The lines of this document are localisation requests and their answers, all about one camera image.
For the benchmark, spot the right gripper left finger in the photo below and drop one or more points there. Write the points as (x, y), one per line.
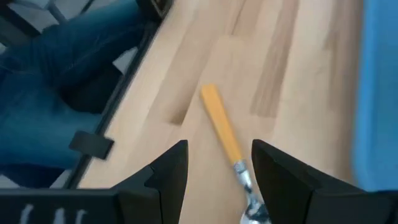
(155, 199)

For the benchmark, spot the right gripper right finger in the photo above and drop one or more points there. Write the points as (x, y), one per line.
(295, 199)

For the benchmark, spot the person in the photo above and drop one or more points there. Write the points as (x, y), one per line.
(46, 93)

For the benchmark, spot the black frame clip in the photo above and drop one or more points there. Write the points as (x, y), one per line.
(91, 144)

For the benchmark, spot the black table frame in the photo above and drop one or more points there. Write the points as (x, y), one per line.
(124, 84)

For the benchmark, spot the blue plastic tray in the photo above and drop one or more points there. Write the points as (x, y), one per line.
(379, 93)

